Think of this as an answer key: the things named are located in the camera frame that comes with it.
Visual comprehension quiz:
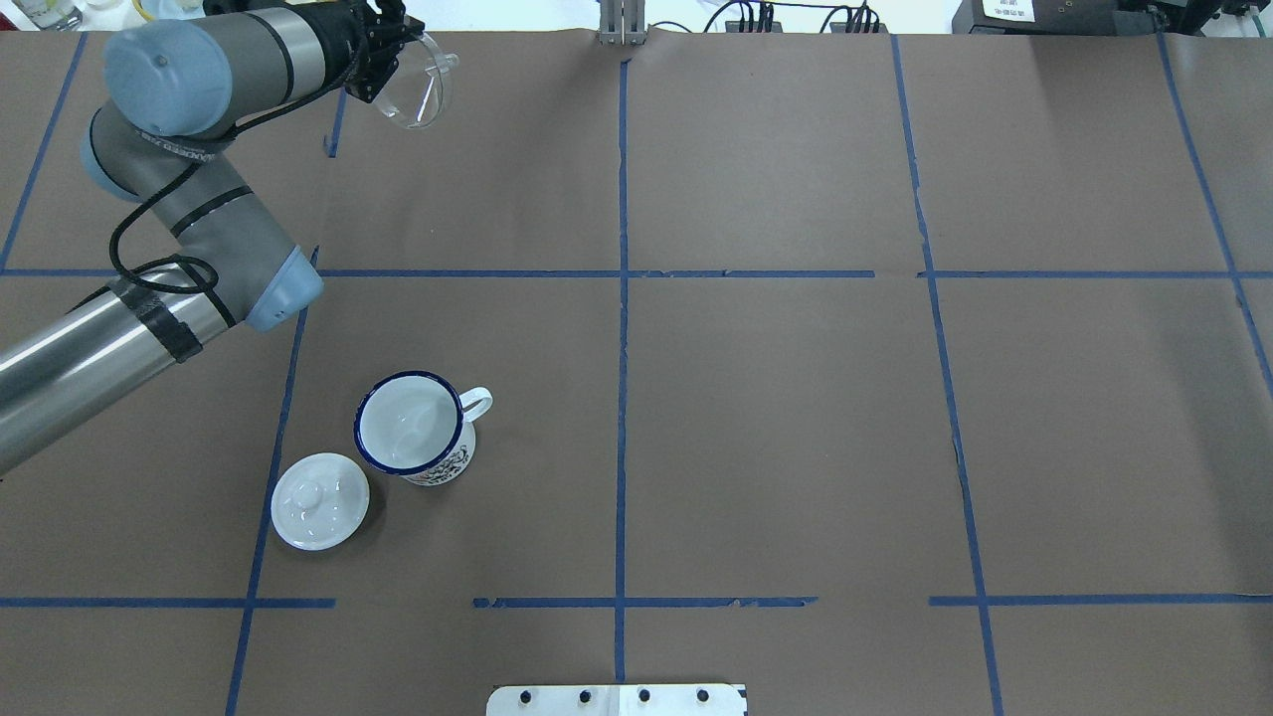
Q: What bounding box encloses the white enamel mug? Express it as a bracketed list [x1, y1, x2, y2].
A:
[353, 369, 494, 485]

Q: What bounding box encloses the black power strip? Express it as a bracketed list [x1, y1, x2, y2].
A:
[699, 1, 889, 34]

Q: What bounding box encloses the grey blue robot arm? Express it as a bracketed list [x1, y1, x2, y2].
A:
[1, 1, 426, 471]

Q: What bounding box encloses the white ceramic cup lid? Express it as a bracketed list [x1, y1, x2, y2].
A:
[270, 452, 370, 552]

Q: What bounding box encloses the aluminium frame post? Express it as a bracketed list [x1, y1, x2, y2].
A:
[597, 0, 648, 47]

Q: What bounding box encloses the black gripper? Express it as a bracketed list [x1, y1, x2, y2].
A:
[318, 1, 426, 103]

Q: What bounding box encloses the black equipment box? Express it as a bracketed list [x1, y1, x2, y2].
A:
[950, 1, 1164, 37]

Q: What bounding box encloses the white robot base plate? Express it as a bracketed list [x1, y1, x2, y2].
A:
[485, 683, 749, 715]

